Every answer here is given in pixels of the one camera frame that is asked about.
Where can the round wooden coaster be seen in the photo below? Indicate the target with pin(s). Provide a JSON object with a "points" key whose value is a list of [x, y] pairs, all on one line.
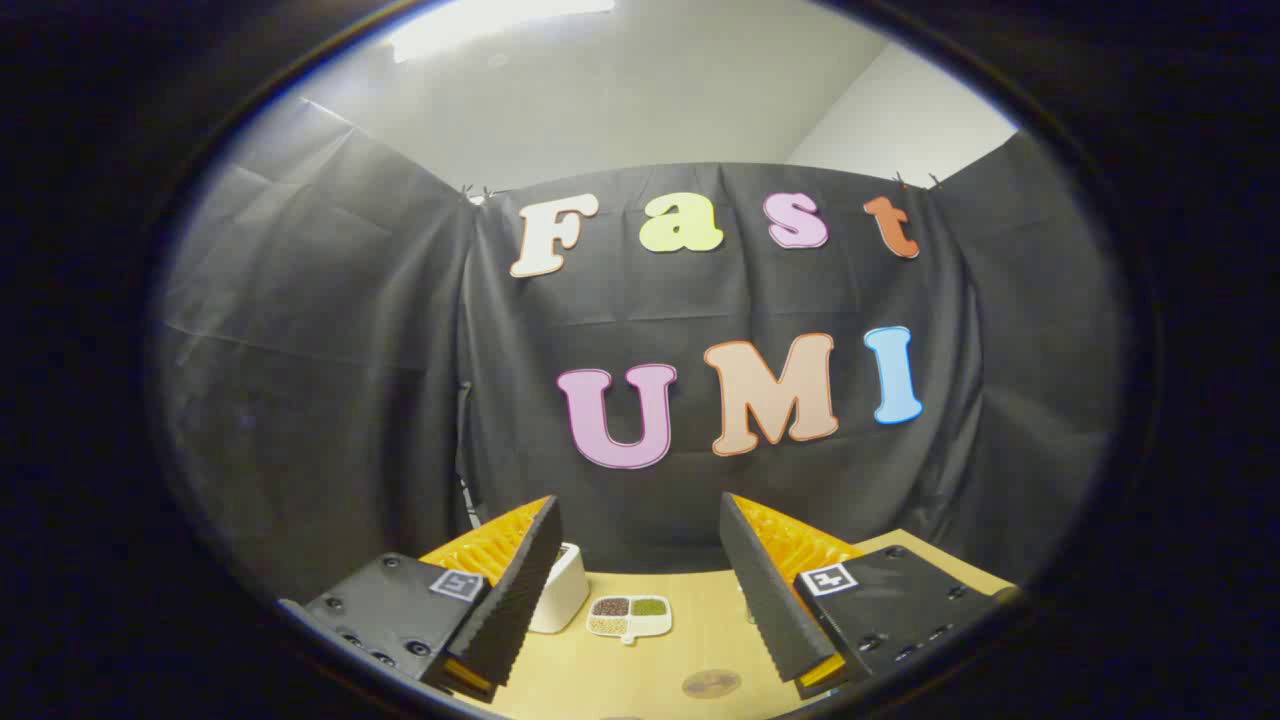
{"points": [[711, 684]]}

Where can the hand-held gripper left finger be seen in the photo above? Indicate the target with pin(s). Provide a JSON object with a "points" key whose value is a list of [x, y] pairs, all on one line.
{"points": [[520, 590]]}

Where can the white divided dish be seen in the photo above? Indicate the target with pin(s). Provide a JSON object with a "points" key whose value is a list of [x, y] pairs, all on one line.
{"points": [[630, 630]]}

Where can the wooden table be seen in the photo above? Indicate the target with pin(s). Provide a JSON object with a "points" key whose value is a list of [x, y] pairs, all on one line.
{"points": [[690, 655]]}

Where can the pale beans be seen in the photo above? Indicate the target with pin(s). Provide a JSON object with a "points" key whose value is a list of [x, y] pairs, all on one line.
{"points": [[607, 625]]}

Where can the white toaster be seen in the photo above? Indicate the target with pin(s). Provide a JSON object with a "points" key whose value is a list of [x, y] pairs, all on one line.
{"points": [[563, 600]]}

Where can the dark brown beans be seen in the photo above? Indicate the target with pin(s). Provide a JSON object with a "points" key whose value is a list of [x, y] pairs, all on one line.
{"points": [[611, 607]]}

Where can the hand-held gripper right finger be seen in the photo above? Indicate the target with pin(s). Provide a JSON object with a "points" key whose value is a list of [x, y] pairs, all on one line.
{"points": [[760, 590]]}

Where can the green beans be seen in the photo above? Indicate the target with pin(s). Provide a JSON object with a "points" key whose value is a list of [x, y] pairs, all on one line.
{"points": [[649, 606]]}

